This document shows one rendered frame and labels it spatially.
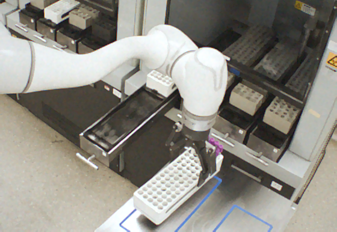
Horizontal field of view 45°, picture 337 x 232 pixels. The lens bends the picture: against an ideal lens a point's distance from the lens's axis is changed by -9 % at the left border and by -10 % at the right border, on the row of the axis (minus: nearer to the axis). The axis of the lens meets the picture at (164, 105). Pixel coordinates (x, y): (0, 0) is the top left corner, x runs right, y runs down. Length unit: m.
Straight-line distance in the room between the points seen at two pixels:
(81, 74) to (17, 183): 1.66
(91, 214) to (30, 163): 0.50
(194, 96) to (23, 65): 0.45
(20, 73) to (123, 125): 0.86
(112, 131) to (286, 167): 0.65
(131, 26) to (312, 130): 0.84
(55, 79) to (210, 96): 0.40
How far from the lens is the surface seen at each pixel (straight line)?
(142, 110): 1.64
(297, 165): 1.67
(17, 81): 0.78
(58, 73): 0.82
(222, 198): 1.38
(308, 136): 1.63
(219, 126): 1.68
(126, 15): 1.83
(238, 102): 1.67
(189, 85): 1.04
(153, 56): 1.11
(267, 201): 1.41
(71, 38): 2.01
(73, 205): 2.33
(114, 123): 1.58
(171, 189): 1.27
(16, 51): 0.77
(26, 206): 2.36
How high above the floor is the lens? 1.91
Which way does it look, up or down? 42 degrees down
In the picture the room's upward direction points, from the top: 7 degrees clockwise
